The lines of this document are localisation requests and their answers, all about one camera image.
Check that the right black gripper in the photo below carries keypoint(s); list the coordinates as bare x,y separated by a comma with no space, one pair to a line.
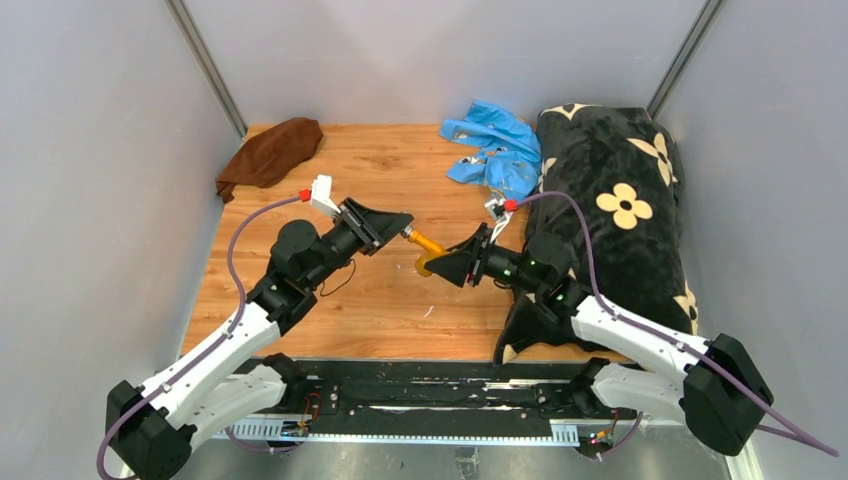
469,258

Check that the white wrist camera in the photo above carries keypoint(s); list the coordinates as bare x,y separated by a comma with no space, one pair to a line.
318,196
501,209

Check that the brown cloth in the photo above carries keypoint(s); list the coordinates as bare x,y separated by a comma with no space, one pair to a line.
265,159

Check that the aluminium frame rail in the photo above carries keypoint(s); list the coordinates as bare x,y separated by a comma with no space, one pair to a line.
418,402

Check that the black floral blanket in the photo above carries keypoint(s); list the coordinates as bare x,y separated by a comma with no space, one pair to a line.
611,185

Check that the blue plastic bag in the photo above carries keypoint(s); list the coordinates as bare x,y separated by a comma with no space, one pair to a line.
508,154

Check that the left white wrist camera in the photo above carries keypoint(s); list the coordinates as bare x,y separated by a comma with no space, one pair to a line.
318,196

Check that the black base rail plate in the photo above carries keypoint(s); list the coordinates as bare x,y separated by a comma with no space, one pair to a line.
435,402

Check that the yellow brass water faucet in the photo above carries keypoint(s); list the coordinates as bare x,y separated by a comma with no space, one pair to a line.
431,249

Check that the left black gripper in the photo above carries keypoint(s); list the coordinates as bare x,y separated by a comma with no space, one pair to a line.
372,228

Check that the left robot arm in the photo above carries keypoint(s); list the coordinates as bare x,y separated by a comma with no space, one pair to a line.
218,358

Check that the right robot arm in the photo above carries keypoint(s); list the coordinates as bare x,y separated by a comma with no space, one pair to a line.
710,386

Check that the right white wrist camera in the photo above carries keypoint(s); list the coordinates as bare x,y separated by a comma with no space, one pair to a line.
501,209

